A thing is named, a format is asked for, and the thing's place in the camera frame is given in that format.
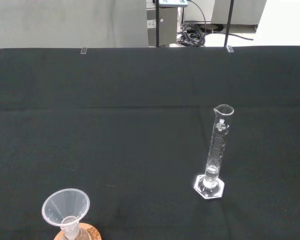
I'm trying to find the black bench cloth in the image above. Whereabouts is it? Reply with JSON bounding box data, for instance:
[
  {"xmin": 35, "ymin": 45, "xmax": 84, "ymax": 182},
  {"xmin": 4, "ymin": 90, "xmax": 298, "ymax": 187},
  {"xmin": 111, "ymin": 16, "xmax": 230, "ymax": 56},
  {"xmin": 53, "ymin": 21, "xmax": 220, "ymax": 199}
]
[{"xmin": 0, "ymin": 45, "xmax": 300, "ymax": 240}]

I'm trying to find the grey metal cabinet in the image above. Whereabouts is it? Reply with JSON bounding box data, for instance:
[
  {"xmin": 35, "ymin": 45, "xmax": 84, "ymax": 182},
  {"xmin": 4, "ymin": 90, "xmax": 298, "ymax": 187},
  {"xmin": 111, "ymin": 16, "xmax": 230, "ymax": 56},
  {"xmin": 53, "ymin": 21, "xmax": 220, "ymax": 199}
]
[{"xmin": 146, "ymin": 0, "xmax": 184, "ymax": 48}]

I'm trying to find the clear plastic funnel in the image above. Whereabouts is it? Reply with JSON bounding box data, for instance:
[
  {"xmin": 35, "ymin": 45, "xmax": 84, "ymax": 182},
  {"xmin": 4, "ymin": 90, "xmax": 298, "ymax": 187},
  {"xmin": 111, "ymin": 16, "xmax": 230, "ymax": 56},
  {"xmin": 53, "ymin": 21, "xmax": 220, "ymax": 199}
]
[{"xmin": 41, "ymin": 188, "xmax": 91, "ymax": 232}]

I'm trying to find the blue and white device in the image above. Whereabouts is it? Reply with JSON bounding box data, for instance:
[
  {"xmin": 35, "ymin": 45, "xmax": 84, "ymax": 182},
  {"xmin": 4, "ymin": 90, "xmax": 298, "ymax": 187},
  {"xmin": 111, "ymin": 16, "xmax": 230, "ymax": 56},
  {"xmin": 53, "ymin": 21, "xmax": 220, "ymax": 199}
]
[{"xmin": 158, "ymin": 0, "xmax": 190, "ymax": 8}]

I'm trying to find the glass round-bottom flask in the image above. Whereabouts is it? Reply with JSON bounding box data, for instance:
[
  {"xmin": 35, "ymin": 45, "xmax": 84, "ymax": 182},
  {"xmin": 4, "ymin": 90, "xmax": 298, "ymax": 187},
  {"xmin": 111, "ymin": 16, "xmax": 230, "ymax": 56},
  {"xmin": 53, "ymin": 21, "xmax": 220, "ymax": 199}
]
[{"xmin": 60, "ymin": 216, "xmax": 92, "ymax": 240}]

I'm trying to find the coil of black cables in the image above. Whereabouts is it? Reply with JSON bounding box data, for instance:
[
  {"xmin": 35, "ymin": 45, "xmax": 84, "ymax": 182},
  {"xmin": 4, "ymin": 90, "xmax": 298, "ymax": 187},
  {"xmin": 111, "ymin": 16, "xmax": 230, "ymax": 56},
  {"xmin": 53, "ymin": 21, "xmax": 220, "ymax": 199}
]
[{"xmin": 177, "ymin": 21, "xmax": 255, "ymax": 48}]

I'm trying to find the brown cork ring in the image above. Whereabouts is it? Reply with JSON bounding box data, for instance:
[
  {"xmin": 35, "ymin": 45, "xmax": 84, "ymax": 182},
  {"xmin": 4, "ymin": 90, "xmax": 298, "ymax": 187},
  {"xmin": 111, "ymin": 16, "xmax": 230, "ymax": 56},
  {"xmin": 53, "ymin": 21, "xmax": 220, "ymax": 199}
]
[{"xmin": 53, "ymin": 222, "xmax": 103, "ymax": 240}]

